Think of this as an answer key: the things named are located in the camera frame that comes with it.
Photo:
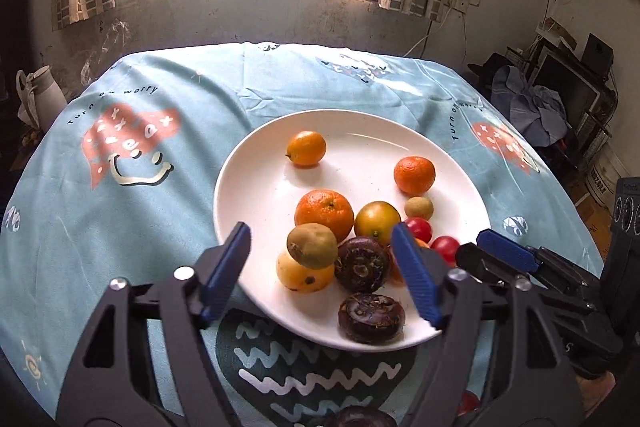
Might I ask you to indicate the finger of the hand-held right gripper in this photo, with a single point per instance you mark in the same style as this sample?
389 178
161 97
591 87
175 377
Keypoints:
482 262
505 249

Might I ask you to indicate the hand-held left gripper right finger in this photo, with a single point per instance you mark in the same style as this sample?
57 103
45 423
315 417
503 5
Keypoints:
417 279

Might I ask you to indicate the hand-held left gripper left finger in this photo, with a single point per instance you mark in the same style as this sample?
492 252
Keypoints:
225 277

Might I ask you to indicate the red cherry tomato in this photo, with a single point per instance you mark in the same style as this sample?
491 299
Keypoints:
468 403
418 228
445 249

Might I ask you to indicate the green-orange citrus fruit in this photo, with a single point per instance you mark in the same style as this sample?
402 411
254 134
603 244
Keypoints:
378 223

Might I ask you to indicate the small tan fruit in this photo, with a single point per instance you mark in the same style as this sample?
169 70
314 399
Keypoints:
419 208

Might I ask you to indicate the yellow round fruit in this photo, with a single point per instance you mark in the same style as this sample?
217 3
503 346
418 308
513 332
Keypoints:
302 281

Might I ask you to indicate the yellow-green small fruit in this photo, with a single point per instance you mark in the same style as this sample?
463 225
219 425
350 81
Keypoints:
312 245

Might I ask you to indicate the white oval plate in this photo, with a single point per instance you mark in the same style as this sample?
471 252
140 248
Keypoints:
260 187

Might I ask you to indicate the small orange tangerine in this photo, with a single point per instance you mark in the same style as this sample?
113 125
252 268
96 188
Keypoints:
414 175

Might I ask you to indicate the large orange tangerine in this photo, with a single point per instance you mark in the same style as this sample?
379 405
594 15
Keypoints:
324 213

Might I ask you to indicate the yellow-orange citrus fruit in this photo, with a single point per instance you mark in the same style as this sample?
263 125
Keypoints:
306 148

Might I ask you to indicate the person's right hand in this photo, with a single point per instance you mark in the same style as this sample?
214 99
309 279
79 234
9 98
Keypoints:
595 389

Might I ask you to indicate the light blue printed tablecloth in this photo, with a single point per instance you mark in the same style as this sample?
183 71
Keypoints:
165 217

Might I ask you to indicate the white bucket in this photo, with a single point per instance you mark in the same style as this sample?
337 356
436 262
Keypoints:
605 179

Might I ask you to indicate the blue clothes pile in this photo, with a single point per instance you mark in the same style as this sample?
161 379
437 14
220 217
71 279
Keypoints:
530 107

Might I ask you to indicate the computer monitor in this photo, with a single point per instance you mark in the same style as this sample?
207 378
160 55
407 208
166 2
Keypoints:
565 87

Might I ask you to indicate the black chair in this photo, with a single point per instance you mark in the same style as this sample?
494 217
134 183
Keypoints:
487 67

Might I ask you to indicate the black speaker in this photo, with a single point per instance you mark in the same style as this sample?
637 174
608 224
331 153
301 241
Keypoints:
598 54

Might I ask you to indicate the white jug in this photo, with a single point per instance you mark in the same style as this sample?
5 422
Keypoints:
50 97

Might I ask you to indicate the clear plastic wrap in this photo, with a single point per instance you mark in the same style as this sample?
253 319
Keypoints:
107 47

